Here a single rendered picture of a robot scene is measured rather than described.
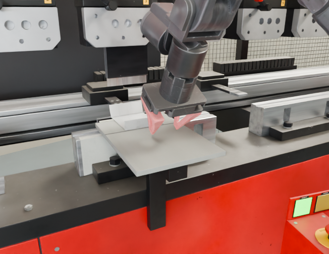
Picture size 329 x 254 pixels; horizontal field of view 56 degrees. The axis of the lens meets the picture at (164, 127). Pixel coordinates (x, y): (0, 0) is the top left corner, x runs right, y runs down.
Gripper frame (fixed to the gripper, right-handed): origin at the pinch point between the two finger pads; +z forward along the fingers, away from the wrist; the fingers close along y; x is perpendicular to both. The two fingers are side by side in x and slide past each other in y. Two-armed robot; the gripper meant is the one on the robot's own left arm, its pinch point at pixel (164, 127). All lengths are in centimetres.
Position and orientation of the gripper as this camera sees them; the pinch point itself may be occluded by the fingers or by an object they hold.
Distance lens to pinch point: 61.0
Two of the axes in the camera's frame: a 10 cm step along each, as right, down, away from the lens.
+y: -8.9, 1.7, -4.1
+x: 4.0, 7.3, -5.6
